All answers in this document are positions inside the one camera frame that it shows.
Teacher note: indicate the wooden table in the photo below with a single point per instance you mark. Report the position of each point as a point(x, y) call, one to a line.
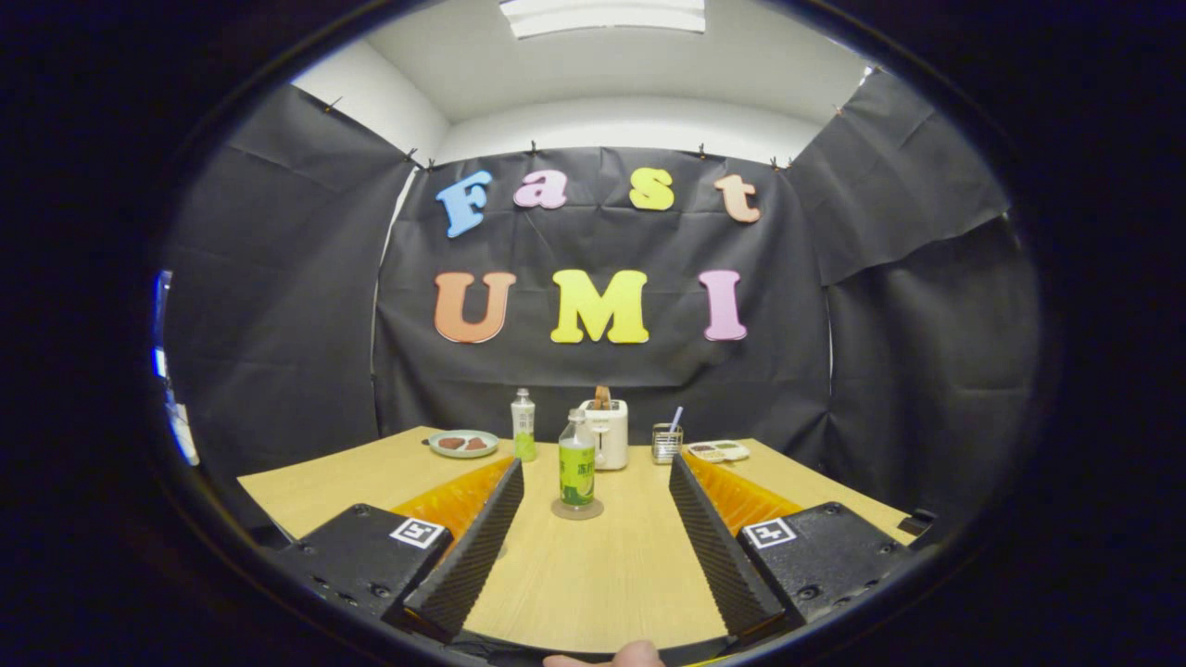
point(593, 584)

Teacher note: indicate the white divided dish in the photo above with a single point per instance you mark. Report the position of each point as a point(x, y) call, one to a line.
point(718, 452)

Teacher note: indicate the round brown coaster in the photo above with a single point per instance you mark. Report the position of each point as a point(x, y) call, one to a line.
point(593, 511)

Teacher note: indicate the pale green plate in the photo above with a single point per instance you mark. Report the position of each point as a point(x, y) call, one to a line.
point(463, 454)

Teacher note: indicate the capped green label bottle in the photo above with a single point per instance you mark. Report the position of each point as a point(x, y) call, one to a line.
point(524, 435)

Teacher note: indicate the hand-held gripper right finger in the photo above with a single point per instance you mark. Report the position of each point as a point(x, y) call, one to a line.
point(723, 556)

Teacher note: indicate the brown bread slice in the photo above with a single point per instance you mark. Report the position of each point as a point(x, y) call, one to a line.
point(602, 398)

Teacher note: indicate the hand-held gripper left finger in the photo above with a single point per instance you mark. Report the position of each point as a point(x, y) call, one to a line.
point(468, 556)

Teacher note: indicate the small black object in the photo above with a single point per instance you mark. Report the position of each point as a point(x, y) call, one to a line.
point(917, 522)

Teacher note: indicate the ceiling light panel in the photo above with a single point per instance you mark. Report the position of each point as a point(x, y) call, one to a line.
point(602, 14)

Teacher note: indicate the purple striped straw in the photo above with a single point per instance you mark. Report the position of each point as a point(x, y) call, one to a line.
point(675, 419)

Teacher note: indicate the white toaster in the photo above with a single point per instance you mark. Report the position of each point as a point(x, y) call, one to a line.
point(610, 435)

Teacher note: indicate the green label juice bottle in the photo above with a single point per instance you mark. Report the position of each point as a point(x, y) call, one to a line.
point(576, 477)

